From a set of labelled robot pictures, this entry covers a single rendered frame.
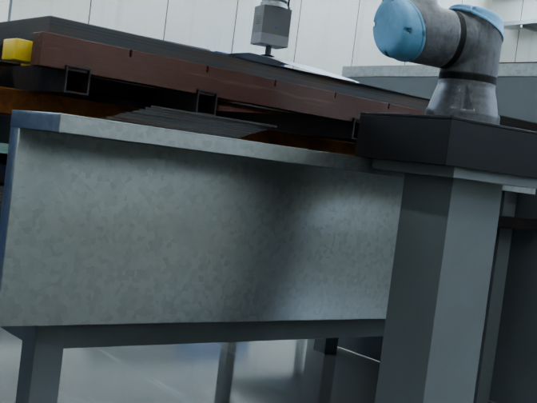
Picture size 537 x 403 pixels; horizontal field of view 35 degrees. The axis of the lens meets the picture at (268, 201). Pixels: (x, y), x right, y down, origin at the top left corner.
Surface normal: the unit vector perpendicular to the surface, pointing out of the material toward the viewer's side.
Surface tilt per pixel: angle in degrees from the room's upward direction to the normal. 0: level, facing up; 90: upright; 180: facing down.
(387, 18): 96
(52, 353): 90
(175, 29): 90
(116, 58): 90
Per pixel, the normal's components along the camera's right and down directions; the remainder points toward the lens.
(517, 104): -0.78, -0.07
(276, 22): 0.44, 0.09
